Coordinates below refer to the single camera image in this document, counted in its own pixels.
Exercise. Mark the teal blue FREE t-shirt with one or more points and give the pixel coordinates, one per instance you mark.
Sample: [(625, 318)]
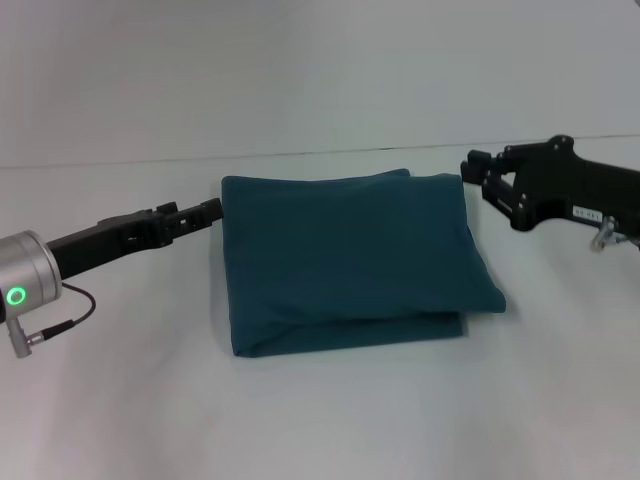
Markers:
[(350, 260)]

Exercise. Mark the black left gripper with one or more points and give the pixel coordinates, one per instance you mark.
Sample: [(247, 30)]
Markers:
[(105, 242)]

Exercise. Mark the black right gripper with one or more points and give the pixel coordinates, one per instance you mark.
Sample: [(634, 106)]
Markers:
[(570, 185)]

